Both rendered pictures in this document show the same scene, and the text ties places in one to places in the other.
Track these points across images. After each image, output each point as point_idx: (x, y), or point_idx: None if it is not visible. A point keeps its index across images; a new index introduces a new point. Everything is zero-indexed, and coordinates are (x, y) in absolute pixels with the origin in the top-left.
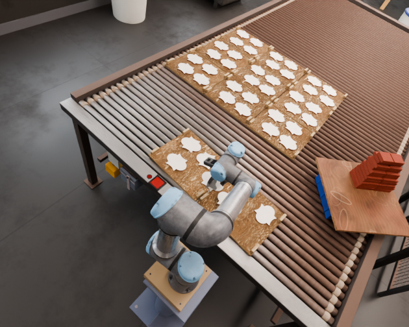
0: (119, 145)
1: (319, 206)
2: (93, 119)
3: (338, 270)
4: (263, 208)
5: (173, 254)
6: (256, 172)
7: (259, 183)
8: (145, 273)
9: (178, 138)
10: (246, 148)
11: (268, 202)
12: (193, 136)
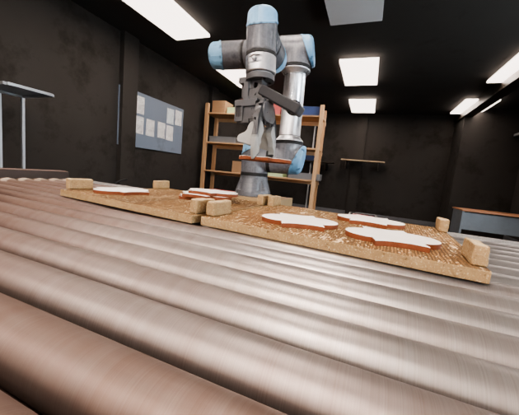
0: None
1: None
2: None
3: None
4: (122, 190)
5: (278, 139)
6: (95, 222)
7: (214, 41)
8: (292, 198)
9: (454, 247)
10: (110, 260)
11: (99, 195)
12: (423, 254)
